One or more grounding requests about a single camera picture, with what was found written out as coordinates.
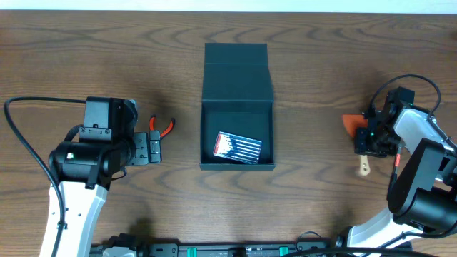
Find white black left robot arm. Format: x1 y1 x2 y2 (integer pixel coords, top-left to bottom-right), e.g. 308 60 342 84
40 126 161 256

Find small hammer red black handle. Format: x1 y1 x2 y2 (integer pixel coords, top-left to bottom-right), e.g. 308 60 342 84
390 144 403 186

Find blue drill bit set case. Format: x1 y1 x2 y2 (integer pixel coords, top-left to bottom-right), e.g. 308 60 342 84
213 131 262 164

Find orange scraper wooden handle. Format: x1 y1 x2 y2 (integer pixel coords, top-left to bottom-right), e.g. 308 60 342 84
341 113 371 177

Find red black cutting pliers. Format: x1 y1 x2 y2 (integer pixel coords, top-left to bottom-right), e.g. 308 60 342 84
149 114 176 139

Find black open gift box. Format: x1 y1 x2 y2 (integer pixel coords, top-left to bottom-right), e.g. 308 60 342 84
200 43 276 171

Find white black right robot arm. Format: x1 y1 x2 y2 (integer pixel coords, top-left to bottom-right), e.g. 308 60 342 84
336 102 456 249

